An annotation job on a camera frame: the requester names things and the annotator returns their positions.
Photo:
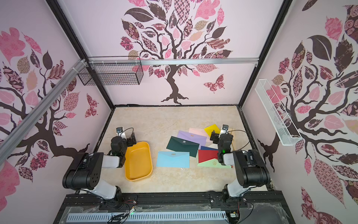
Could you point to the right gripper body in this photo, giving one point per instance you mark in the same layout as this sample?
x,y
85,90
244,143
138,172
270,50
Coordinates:
x,y
214,136

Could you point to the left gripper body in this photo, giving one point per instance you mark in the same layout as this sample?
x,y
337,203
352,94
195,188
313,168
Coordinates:
x,y
129,143

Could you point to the purple envelope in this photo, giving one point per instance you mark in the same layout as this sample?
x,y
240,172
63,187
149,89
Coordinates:
x,y
201,140

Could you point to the yellow plastic storage box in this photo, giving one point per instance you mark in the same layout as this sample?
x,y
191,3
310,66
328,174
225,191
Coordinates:
x,y
138,164

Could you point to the light blue envelope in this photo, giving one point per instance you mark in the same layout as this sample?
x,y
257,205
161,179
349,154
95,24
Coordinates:
x,y
173,159

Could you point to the dark green envelope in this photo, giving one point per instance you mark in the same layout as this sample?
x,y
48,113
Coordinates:
x,y
180,145

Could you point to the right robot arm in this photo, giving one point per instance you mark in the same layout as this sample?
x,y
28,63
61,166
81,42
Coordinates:
x,y
250,169

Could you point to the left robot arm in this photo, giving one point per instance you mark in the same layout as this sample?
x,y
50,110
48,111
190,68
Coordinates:
x,y
84,173

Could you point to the yellow envelope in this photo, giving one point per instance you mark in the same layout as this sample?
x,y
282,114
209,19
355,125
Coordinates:
x,y
212,128

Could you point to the navy blue envelope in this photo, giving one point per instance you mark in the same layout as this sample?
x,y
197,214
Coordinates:
x,y
208,148

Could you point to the pink envelope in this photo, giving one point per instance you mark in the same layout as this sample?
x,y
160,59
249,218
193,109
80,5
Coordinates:
x,y
198,131

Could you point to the red envelope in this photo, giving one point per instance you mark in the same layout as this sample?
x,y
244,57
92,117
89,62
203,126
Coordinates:
x,y
206,155

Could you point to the light green envelope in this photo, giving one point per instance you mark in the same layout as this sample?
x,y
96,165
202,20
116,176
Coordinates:
x,y
213,163

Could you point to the white wire shelf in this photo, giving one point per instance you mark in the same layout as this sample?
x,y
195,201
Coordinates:
x,y
271,98

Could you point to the black wire basket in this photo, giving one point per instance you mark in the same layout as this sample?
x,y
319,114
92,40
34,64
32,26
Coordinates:
x,y
121,70

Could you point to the white cable duct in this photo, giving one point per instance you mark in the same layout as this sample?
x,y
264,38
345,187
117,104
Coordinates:
x,y
151,217

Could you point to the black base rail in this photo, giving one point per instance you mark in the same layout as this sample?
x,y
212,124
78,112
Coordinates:
x,y
211,198

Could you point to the aluminium rail back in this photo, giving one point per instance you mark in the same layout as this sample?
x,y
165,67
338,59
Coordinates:
x,y
181,61

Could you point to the aluminium rail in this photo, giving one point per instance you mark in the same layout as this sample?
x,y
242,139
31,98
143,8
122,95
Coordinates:
x,y
15,137
181,61

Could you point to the aluminium rail left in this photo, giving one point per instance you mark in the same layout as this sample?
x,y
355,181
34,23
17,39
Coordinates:
x,y
15,137

